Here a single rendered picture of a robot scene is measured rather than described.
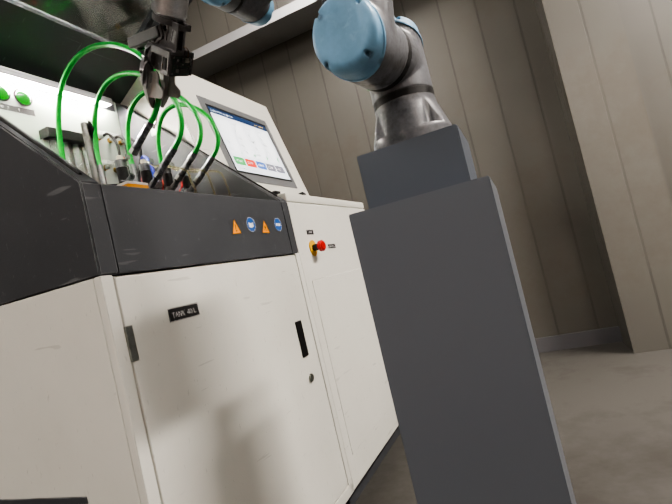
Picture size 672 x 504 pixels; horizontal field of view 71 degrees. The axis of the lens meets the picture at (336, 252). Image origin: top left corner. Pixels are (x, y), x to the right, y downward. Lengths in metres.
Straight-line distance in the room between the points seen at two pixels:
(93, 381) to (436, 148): 0.69
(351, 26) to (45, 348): 0.75
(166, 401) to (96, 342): 0.16
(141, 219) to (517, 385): 0.71
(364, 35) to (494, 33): 2.34
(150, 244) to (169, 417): 0.31
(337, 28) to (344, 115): 2.37
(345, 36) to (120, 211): 0.49
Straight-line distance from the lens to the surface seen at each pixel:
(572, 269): 2.89
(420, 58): 0.93
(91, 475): 0.97
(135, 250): 0.91
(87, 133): 1.21
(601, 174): 2.62
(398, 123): 0.86
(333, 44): 0.80
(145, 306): 0.90
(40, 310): 0.98
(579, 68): 2.71
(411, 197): 0.79
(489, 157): 2.91
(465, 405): 0.82
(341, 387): 1.51
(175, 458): 0.93
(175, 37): 1.18
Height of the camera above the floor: 0.71
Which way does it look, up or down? 2 degrees up
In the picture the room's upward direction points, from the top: 13 degrees counter-clockwise
